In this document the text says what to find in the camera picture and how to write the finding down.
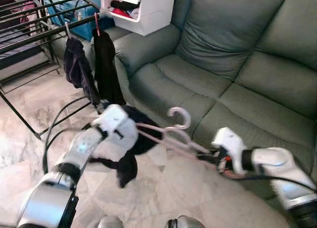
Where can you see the black and white garment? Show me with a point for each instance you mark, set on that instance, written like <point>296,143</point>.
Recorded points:
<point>119,144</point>

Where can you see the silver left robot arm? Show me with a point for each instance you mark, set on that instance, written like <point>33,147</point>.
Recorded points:
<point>49,198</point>

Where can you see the red plastic hanger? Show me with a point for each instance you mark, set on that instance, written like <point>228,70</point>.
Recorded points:
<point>97,27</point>

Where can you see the pale pink plastic hanger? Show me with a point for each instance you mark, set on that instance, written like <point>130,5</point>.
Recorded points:
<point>68,27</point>

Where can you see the green leather sofa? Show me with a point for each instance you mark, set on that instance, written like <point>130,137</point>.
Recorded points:
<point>247,65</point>

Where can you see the white storage box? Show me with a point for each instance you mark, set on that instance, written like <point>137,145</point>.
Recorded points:
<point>156,10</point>

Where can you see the dark navy garment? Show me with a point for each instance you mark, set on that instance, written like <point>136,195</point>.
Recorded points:
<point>79,65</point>

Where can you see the red cloth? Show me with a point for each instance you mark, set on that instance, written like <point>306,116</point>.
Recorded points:
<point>121,13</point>

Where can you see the blue bag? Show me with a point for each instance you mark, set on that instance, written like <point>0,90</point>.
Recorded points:
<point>74,10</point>

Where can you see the dark blue mattress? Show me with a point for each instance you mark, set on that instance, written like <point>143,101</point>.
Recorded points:
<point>17,55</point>

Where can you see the pink patterned cloth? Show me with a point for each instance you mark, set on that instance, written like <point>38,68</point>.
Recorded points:
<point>25,5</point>

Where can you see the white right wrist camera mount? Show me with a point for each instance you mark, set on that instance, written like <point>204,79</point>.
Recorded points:
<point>230,143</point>

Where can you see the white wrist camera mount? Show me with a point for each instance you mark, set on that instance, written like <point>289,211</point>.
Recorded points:
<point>113,118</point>
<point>230,143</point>

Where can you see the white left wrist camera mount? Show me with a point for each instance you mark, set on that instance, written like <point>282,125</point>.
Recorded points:
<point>113,118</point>

